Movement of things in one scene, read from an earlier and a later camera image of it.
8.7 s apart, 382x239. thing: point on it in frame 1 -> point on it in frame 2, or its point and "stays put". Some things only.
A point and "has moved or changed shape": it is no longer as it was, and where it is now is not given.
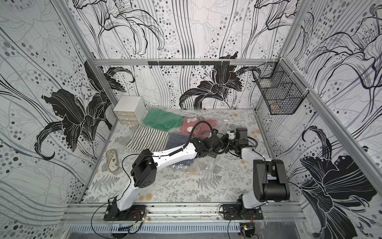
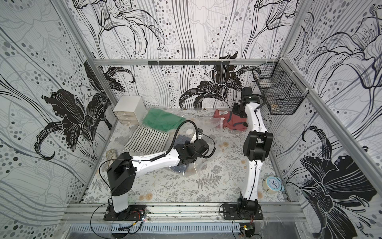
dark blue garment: (176, 139) has moved or changed shape
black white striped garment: (145, 138) stays put
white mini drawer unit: (130, 110) stays put
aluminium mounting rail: (81, 212) stays put
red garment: (203, 130) -> (231, 120)
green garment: (162, 119) stays put
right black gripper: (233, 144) -> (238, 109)
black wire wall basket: (281, 93) stays put
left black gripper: (214, 150) -> (198, 154)
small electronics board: (248, 228) stays put
